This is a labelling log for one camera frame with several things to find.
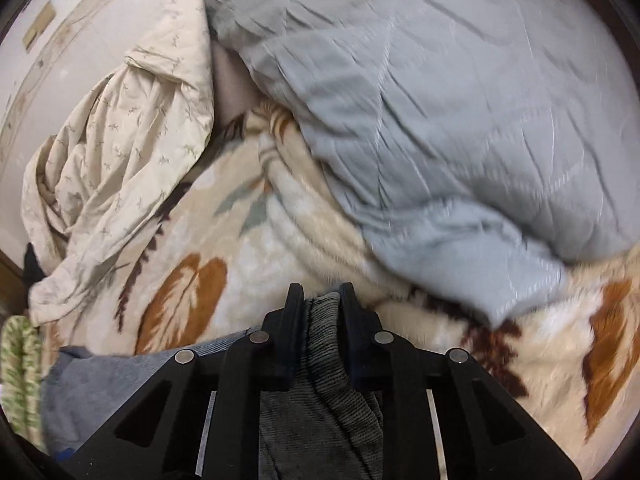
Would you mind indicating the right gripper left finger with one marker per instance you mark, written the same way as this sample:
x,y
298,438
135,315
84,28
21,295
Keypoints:
x,y
198,417

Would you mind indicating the green white patterned quilt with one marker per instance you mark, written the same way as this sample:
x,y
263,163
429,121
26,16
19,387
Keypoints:
x,y
21,379

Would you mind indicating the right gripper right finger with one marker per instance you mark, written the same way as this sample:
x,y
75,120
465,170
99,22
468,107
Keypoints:
x,y
444,416

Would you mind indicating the leaf pattern fleece blanket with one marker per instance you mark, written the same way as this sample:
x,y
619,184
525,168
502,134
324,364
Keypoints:
x,y
222,251

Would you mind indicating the black garment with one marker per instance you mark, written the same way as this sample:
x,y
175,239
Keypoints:
x,y
32,271

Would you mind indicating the grey quilted pillow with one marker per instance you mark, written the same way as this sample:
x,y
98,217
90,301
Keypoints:
x,y
482,146

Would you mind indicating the blue denim pants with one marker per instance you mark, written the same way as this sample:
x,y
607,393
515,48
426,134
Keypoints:
x,y
274,403

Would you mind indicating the cream patterned duvet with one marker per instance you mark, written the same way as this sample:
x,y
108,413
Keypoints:
x,y
124,148

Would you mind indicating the beige wall switch plate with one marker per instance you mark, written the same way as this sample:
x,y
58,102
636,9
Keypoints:
x,y
39,25

